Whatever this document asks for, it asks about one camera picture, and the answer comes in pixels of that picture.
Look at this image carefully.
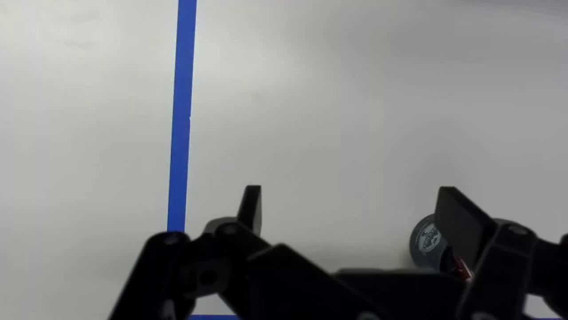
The dark blue speckled mug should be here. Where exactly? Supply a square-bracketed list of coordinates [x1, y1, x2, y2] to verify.
[407, 213, 455, 273]

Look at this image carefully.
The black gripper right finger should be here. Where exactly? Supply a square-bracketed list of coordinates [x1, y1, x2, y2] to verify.
[436, 184, 568, 320]

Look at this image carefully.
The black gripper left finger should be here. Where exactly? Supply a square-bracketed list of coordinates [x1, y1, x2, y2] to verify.
[109, 184, 381, 320]

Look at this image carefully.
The blue tape strip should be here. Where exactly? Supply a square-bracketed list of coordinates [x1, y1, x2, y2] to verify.
[189, 312, 242, 320]
[166, 0, 201, 234]

